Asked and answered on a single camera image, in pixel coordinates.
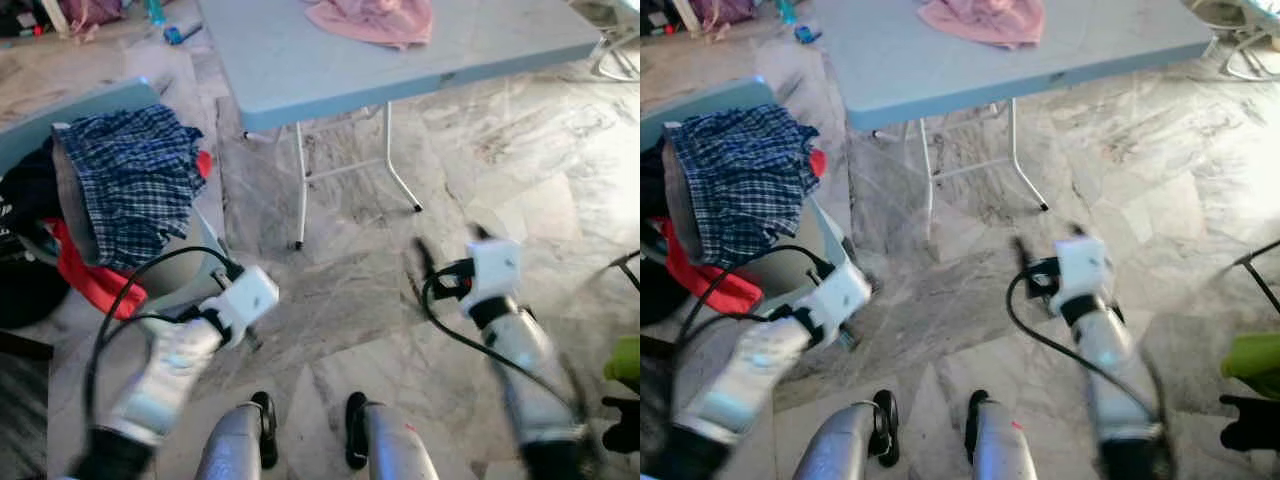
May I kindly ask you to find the red garment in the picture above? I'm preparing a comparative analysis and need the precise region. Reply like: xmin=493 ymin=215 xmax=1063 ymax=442
xmin=660 ymin=150 xmax=829 ymax=316
xmin=45 ymin=150 xmax=214 ymax=321

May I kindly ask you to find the black robot foot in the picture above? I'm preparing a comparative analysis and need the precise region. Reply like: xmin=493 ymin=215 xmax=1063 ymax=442
xmin=965 ymin=390 xmax=991 ymax=463
xmin=872 ymin=390 xmax=899 ymax=463
xmin=248 ymin=392 xmax=278 ymax=469
xmin=345 ymin=392 xmax=371 ymax=469

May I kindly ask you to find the purple garment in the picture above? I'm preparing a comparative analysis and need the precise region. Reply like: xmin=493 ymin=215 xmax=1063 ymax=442
xmin=60 ymin=0 xmax=126 ymax=31
xmin=690 ymin=0 xmax=761 ymax=31

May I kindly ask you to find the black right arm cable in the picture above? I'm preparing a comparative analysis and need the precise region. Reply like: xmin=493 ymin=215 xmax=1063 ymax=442
xmin=420 ymin=262 xmax=581 ymax=421
xmin=1005 ymin=262 xmax=1166 ymax=411

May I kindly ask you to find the black right robot foot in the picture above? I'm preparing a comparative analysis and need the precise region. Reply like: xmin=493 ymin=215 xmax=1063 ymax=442
xmin=965 ymin=390 xmax=991 ymax=463
xmin=345 ymin=392 xmax=371 ymax=469

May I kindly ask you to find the dusty pink cloth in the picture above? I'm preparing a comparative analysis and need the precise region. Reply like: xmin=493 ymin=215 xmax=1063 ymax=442
xmin=305 ymin=0 xmax=434 ymax=51
xmin=918 ymin=0 xmax=1046 ymax=51

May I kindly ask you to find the green shirt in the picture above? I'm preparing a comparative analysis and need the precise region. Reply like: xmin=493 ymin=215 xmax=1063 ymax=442
xmin=603 ymin=335 xmax=641 ymax=393
xmin=1222 ymin=330 xmax=1280 ymax=401

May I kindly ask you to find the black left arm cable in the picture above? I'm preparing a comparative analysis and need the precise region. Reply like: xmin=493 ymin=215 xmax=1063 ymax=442
xmin=83 ymin=247 xmax=244 ymax=421
xmin=672 ymin=245 xmax=836 ymax=401

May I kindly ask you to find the light blue folding table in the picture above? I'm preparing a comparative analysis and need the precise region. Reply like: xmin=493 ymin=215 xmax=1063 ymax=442
xmin=197 ymin=0 xmax=601 ymax=251
xmin=810 ymin=0 xmax=1216 ymax=241

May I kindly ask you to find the silver left robot leg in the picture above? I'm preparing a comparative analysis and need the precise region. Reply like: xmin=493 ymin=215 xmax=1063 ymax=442
xmin=795 ymin=402 xmax=881 ymax=480
xmin=195 ymin=402 xmax=263 ymax=480

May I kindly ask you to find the silver right robot leg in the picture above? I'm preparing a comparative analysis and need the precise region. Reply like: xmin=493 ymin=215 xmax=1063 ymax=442
xmin=975 ymin=398 xmax=1041 ymax=480
xmin=362 ymin=402 xmax=441 ymax=480

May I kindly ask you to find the light blue grey chair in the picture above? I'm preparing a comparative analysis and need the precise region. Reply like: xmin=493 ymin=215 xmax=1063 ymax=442
xmin=640 ymin=78 xmax=861 ymax=301
xmin=0 ymin=78 xmax=236 ymax=311

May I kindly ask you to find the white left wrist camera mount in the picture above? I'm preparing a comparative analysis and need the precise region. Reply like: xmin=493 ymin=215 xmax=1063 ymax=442
xmin=205 ymin=265 xmax=281 ymax=346
xmin=800 ymin=262 xmax=873 ymax=346

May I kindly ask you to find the silver robot leg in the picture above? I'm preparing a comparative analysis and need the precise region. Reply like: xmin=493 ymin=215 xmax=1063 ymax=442
xmin=975 ymin=398 xmax=1041 ymax=480
xmin=195 ymin=402 xmax=263 ymax=480
xmin=362 ymin=402 xmax=441 ymax=480
xmin=795 ymin=402 xmax=881 ymax=480

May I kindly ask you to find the black left robot foot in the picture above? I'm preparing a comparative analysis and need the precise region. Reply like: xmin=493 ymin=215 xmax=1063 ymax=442
xmin=248 ymin=392 xmax=278 ymax=469
xmin=872 ymin=390 xmax=899 ymax=463

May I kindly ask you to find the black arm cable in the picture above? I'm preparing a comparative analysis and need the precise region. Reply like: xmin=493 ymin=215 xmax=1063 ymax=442
xmin=672 ymin=245 xmax=836 ymax=401
xmin=1005 ymin=262 xmax=1166 ymax=411
xmin=420 ymin=262 xmax=581 ymax=421
xmin=83 ymin=247 xmax=244 ymax=421

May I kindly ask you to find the black round base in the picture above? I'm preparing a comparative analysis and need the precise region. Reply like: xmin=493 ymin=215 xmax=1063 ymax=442
xmin=640 ymin=260 xmax=691 ymax=326
xmin=0 ymin=255 xmax=71 ymax=329

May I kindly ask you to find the blue plaid garment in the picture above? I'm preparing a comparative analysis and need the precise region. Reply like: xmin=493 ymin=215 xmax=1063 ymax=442
xmin=55 ymin=105 xmax=208 ymax=271
xmin=667 ymin=105 xmax=821 ymax=269

